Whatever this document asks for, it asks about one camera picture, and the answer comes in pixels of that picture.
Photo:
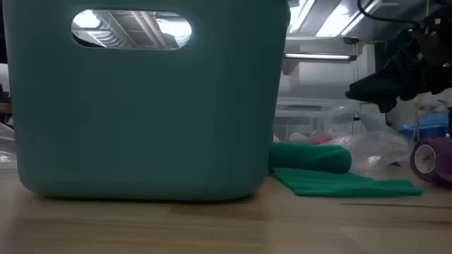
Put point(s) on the teal plastic bin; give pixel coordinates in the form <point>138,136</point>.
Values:
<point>141,123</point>

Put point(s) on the white roll in container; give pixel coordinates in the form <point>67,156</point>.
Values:
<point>298,137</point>

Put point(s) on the red item in container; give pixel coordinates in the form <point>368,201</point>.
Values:
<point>320,138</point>

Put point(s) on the clear plastic lidded container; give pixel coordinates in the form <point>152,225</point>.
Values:
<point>303,113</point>

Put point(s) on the green bandage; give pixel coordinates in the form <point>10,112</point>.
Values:
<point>318,169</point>

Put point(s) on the purple bandage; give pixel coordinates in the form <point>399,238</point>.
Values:
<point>441,158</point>

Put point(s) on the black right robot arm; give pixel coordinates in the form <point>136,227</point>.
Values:
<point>439,28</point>

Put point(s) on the wooden background table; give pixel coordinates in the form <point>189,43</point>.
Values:
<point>5,108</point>

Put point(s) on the blue plastic crate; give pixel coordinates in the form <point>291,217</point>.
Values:
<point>431,125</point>

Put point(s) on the clear zip bag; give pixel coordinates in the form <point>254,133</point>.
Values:
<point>370,123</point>

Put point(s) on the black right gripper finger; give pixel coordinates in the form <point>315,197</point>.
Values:
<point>378,90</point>

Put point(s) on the ceiling light tube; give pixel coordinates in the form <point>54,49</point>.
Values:
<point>318,56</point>

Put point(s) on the clear plastic bag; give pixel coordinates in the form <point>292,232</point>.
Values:
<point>7,148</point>
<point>374,155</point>

